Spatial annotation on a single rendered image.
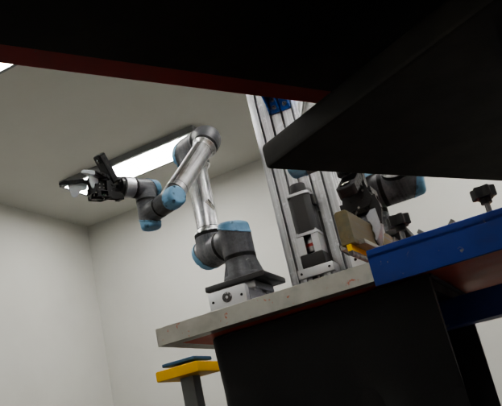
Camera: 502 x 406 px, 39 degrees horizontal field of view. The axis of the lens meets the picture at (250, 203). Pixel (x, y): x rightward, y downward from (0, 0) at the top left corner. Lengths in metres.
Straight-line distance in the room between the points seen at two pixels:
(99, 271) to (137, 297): 0.51
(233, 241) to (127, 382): 4.16
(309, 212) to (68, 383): 4.00
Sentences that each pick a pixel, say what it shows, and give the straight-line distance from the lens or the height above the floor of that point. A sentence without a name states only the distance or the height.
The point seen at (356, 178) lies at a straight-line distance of 1.64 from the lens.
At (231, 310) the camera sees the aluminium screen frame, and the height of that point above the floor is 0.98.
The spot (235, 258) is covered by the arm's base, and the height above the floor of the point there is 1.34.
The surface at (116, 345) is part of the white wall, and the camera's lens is 6.63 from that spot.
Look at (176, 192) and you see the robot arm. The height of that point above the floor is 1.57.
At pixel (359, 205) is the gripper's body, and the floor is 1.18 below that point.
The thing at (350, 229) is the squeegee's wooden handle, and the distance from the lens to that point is 1.48.
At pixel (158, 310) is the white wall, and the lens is 6.40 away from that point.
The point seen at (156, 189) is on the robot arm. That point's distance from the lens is 2.56.
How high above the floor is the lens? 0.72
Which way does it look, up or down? 18 degrees up
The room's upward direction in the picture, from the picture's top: 13 degrees counter-clockwise
